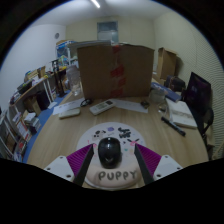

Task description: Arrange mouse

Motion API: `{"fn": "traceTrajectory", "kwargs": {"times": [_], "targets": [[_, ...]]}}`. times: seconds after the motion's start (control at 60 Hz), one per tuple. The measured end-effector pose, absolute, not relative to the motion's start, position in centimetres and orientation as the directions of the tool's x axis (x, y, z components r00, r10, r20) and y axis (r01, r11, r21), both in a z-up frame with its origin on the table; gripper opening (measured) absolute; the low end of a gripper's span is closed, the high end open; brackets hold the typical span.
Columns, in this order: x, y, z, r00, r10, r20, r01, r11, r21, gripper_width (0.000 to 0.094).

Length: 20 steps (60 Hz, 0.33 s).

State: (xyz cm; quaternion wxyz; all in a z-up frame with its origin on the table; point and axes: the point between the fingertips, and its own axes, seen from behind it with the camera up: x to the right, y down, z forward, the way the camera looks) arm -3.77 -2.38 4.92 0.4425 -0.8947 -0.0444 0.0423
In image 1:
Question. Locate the round printed mouse pad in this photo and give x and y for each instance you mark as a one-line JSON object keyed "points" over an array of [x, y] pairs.
{"points": [[113, 130]]}

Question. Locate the round wall clock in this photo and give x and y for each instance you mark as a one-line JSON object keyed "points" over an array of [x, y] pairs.
{"points": [[56, 35]]}

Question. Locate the ceiling tube light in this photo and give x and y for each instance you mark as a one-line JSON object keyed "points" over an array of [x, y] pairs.
{"points": [[95, 3]]}

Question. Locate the white remote with buttons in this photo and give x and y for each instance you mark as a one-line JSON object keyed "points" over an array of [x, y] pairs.
{"points": [[102, 107]]}

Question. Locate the black office chair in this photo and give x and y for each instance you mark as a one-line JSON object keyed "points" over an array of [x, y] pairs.
{"points": [[198, 96]]}

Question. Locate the grey door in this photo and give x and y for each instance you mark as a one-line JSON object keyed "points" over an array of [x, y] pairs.
{"points": [[107, 32]]}

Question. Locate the black computer mouse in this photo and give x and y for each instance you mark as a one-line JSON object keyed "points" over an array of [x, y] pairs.
{"points": [[110, 152]]}

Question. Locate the large brown cardboard box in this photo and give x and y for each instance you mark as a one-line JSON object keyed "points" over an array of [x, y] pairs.
{"points": [[96, 71]]}

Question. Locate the plain white remote control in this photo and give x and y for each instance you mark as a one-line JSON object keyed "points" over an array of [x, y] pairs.
{"points": [[69, 113]]}

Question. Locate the thick white book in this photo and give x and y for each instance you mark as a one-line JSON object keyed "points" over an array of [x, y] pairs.
{"points": [[181, 114]]}

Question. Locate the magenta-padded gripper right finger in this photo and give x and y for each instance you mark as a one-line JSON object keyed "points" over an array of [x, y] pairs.
{"points": [[165, 166]]}

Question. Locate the black marker pen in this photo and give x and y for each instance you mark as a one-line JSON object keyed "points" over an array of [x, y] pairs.
{"points": [[173, 126]]}

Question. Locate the clear round plastic container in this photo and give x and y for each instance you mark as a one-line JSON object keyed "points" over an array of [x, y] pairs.
{"points": [[157, 95]]}

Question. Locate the clear plastic jar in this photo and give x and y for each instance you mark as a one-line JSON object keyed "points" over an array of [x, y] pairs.
{"points": [[74, 80]]}

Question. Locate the cluttered shelf unit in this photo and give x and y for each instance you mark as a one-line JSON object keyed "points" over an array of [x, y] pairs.
{"points": [[23, 116]]}

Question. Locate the tall open cardboard box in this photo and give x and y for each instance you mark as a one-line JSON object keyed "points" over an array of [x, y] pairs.
{"points": [[166, 63]]}

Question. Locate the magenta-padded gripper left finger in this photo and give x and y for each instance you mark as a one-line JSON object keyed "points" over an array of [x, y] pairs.
{"points": [[60, 166]]}

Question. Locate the dark blue book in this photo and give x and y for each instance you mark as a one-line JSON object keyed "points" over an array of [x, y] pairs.
{"points": [[170, 93]]}

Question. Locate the blue and white carton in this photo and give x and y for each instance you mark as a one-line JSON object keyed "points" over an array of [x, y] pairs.
{"points": [[62, 51]]}

